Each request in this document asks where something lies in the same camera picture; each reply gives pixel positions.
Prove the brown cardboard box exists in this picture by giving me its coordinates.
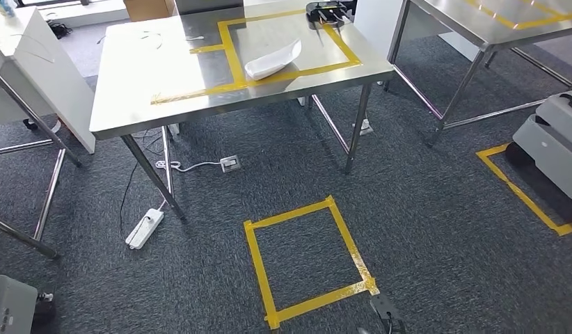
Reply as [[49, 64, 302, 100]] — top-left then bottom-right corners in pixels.
[[123, 0, 176, 22]]

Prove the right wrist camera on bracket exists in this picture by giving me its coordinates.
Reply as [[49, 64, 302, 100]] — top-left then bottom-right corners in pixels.
[[369, 293, 407, 334]]

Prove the white data cable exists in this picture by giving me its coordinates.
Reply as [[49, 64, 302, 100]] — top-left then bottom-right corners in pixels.
[[97, 29, 206, 51]]

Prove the black tool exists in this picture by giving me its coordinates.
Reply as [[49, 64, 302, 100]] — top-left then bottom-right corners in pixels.
[[305, 1, 358, 46]]

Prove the black floor cable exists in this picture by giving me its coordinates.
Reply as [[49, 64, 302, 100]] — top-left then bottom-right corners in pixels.
[[119, 131, 164, 241]]

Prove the grey box with yellow label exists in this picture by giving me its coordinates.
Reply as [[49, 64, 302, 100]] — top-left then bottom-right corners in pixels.
[[175, 0, 244, 15]]

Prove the steel workbench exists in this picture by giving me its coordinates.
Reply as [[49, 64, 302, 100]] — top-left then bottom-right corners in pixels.
[[88, 0, 395, 221]]

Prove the black cable bundle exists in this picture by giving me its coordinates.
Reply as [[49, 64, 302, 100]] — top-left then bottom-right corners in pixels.
[[46, 18, 74, 40]]

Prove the steel table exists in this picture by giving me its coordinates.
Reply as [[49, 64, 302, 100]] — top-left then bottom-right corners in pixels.
[[0, 46, 83, 260], [385, 0, 572, 148]]

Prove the white power strip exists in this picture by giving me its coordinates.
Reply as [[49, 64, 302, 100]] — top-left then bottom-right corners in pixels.
[[125, 208, 165, 251]]

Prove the white cabinet panel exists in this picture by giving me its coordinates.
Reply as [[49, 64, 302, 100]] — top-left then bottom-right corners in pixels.
[[0, 6, 97, 155]]

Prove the white car mirror shell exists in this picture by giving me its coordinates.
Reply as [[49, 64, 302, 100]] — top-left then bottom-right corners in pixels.
[[244, 38, 303, 81]]

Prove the white plug cable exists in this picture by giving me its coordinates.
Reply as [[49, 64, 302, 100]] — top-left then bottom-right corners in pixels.
[[155, 159, 223, 173]]

